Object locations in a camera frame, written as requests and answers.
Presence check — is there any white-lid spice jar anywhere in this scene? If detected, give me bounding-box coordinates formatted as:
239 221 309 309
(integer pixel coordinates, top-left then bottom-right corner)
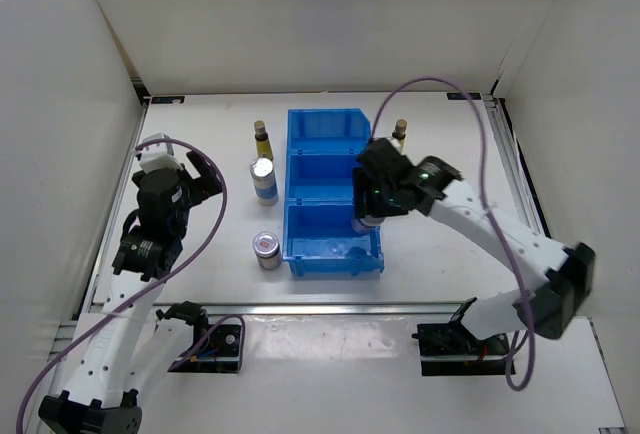
351 216 385 234
252 231 282 270

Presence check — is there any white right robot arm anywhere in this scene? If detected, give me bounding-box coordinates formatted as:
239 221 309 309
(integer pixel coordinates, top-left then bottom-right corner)
353 138 596 354

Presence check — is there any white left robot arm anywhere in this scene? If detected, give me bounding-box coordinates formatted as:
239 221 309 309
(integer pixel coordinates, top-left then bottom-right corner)
38 144 245 433

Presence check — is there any silver-lid shaker left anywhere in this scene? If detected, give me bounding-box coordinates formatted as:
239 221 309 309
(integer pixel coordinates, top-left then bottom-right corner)
250 157 279 207

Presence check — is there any yellow oil bottle right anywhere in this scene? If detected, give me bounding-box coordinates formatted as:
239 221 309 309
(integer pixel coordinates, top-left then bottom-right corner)
392 119 408 152

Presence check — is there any yellow oil bottle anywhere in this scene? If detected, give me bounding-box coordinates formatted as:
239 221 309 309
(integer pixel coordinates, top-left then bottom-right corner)
392 119 408 152
254 120 274 161

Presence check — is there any blue bin near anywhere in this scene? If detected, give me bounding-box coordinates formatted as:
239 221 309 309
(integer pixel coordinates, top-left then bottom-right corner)
282 202 385 277

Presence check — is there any yellow oil bottle left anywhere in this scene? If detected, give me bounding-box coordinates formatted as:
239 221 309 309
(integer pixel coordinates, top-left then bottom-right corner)
254 120 274 161

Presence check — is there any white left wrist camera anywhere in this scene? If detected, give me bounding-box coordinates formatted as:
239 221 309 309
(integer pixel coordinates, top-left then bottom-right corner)
135 133 182 174

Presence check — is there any aluminium table edge rail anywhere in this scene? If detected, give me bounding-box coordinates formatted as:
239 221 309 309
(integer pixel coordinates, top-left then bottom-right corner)
79 301 561 316

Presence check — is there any right side aluminium rail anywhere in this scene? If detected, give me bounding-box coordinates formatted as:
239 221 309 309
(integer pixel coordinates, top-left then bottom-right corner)
482 96 571 315

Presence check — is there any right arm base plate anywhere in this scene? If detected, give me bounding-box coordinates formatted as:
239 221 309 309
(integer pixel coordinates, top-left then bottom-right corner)
411 322 515 377

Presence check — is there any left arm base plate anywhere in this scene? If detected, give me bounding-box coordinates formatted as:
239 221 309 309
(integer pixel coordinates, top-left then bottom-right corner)
169 314 246 374

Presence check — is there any left side aluminium rail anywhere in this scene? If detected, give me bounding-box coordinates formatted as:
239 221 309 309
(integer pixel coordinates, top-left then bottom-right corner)
49 93 151 355

